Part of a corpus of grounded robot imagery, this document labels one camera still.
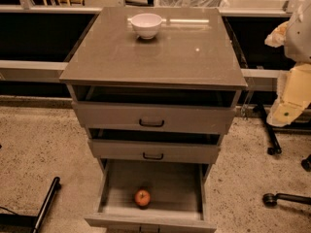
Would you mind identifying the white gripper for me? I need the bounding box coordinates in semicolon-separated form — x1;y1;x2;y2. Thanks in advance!
264;21;311;127

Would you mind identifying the red apple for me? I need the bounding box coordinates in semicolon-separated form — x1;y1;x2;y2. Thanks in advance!
134;189;151;207

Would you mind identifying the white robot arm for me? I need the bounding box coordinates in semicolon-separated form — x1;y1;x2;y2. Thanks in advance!
264;0;311;127

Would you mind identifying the grey drawer cabinet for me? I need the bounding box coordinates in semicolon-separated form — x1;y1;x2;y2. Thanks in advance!
61;7;246;233

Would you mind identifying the grey middle drawer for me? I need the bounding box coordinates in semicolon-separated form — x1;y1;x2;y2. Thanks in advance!
88;129;222;164

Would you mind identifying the grey drawer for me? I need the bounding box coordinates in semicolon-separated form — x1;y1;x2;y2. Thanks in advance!
86;160;216;233
69;85;240;135
88;129;222;164

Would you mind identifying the grey bottom drawer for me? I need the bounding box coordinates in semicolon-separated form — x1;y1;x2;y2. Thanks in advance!
86;160;216;233

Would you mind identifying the grey top drawer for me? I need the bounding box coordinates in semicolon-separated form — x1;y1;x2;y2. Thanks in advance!
69;85;240;135

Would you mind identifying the black stand leg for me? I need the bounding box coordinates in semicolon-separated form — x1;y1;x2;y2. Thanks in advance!
253;103;282;155

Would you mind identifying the black caster leg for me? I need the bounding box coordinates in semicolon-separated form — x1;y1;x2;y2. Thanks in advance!
262;193;311;207

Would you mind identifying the white ceramic bowl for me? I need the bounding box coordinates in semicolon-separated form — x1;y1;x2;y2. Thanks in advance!
130;13;162;39

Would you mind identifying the grey metal railing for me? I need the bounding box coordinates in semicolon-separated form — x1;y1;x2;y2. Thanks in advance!
1;7;294;90

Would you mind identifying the black bar on floor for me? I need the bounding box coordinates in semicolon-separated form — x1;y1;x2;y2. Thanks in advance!
31;177;61;233

